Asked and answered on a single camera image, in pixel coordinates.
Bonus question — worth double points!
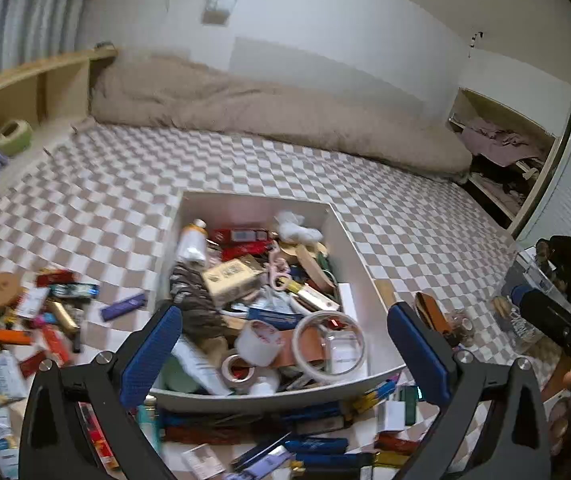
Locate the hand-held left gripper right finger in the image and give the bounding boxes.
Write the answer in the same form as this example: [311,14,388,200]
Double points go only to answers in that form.
[387,301,552,480]

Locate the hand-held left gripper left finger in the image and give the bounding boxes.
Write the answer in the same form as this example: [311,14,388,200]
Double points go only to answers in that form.
[18,302,184,480]

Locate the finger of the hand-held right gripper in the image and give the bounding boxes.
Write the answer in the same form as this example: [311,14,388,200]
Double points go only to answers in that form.
[510,284,571,356]

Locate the tape roll with red print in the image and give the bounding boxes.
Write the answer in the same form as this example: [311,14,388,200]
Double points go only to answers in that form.
[236,319,282,367]

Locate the white cardboard box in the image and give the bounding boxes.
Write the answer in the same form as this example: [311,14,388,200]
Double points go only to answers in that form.
[148,187,406,413]

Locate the person's right hand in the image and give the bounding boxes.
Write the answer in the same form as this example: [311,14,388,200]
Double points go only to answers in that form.
[540,355,571,456]

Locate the green rectangular lighter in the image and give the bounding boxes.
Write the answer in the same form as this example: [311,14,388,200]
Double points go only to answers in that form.
[396,385,419,426]

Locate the brown leather case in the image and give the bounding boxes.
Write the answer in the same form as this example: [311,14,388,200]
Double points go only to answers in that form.
[414,291,453,346]

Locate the white paper sheet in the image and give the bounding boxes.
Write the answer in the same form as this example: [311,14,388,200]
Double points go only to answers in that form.
[170,335,231,396]

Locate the brown ball in clear wrap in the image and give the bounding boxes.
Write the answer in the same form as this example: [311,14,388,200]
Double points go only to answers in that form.
[443,310,476,346]

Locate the violet flat lighter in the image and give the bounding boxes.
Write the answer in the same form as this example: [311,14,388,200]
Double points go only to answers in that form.
[100,292,146,322]

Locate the dark bag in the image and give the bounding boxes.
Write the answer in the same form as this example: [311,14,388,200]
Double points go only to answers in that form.
[535,235,571,306]

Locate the small brown tape roll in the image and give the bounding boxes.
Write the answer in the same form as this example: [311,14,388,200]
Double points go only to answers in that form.
[222,354,261,393]

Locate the red lighter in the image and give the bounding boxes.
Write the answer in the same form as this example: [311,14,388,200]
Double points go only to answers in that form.
[374,432,421,456]

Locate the orange red packet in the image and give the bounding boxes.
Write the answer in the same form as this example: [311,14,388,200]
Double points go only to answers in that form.
[78,402,121,471]

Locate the brown leather piece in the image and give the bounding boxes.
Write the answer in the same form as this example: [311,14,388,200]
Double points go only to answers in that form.
[278,327,331,368]

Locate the pile of assorted lighters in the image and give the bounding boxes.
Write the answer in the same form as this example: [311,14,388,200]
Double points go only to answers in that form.
[0,267,101,411]

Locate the tan carton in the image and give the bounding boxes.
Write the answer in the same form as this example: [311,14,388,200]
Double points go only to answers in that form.
[202,257,264,306]

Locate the small white box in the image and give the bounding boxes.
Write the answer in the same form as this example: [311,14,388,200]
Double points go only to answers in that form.
[290,285,341,313]

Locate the white bottle orange cap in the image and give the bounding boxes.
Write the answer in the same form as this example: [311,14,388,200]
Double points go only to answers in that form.
[176,220,209,266]

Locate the white louvered door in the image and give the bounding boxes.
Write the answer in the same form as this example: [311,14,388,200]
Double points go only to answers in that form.
[515,105,571,321]

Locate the open closet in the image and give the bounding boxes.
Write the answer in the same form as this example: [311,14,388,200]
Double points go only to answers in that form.
[448,87,571,236]

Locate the pink clothes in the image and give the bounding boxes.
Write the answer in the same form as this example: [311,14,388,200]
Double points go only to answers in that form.
[460,119,541,166]

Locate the green round plush toy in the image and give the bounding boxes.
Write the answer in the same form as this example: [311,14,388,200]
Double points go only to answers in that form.
[0,119,34,157]

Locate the beige fluffy blanket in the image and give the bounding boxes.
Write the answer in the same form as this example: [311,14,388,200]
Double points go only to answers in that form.
[90,55,473,181]

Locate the wooden shelf unit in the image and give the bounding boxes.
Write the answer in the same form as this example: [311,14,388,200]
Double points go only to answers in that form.
[0,45,119,161]

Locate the grey curtain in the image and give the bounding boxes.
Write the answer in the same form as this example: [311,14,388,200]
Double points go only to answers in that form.
[0,0,91,88]

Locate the black wire hair claw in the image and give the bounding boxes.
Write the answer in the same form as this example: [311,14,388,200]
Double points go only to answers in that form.
[170,262,226,341]

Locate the large white tape ring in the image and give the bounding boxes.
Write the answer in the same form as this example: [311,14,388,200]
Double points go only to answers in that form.
[293,311,367,378]

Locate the wooden ring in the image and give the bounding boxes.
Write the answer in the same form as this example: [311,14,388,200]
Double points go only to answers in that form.
[293,244,336,291]

